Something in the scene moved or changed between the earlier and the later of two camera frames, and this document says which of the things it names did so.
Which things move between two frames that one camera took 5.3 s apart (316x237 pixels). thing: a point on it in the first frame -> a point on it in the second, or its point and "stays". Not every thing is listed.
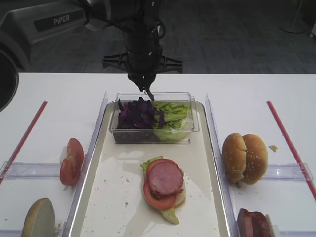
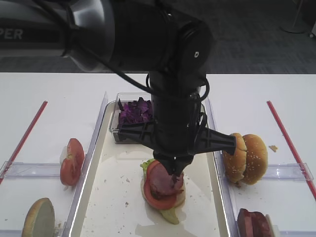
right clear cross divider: x=288 y=172 stays
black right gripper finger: x=148 y=79 -> x=177 y=163
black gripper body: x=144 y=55 -> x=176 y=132
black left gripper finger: x=138 y=80 -> x=174 y=163
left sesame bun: x=234 y=157 stays
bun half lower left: x=40 y=219 stays
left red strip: x=40 y=110 stays
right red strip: x=292 y=149 stays
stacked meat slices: x=252 y=224 stays
